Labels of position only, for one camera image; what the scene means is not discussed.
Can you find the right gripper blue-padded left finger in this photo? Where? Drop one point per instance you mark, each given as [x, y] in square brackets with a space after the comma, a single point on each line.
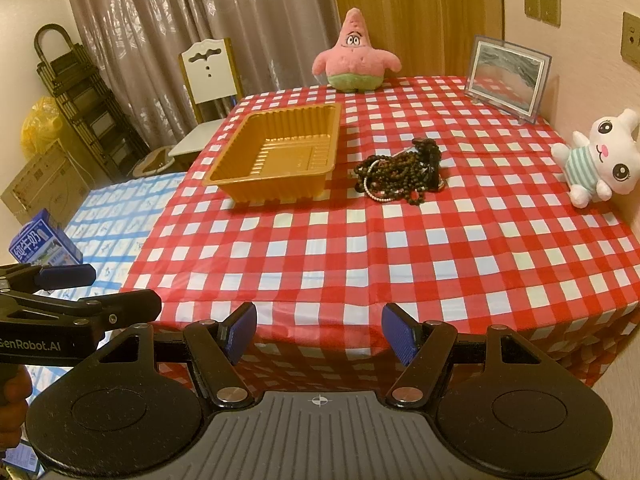
[215, 348]

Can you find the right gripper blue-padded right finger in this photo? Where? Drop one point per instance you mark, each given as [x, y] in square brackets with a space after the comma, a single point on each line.
[424, 350]

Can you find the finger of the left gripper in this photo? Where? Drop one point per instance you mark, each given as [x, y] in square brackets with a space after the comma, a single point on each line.
[25, 277]

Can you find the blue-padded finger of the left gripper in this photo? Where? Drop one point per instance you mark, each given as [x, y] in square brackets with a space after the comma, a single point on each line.
[106, 312]

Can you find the orange plastic tray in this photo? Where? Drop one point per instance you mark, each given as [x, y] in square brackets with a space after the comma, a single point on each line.
[279, 154]

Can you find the person's left hand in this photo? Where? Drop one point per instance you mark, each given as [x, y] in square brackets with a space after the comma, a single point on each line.
[15, 391]

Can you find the blue milk carton box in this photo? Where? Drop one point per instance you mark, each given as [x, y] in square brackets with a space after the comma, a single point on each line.
[43, 242]

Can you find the blue white patterned cloth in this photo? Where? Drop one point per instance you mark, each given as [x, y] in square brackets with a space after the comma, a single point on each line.
[110, 229]

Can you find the brown cardboard box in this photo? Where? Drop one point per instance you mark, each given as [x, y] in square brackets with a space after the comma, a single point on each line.
[48, 181]

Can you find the red white checkered tablecloth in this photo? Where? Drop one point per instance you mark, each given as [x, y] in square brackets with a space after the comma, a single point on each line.
[451, 209]

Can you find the yellow plastic bag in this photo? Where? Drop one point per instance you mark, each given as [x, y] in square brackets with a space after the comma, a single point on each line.
[41, 128]

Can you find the beige round basin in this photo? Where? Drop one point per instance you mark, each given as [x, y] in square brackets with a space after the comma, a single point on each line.
[157, 162]

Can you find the white bunny plush toy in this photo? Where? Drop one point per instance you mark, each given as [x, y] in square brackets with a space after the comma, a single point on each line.
[604, 163]

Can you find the white wooden chair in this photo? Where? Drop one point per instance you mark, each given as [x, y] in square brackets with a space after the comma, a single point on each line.
[214, 88]

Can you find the clear framed sand picture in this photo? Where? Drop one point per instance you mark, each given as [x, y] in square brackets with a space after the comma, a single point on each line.
[508, 76]

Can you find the grey patterned curtain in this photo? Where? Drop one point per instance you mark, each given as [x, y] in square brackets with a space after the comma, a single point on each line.
[136, 45]

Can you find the pink starfish plush toy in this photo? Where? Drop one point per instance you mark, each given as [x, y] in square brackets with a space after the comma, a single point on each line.
[352, 64]

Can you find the gold wall switch plate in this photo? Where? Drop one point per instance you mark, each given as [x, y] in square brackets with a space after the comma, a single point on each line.
[547, 11]

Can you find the gold wall outlet plate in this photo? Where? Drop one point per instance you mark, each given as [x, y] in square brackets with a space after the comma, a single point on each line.
[630, 41]

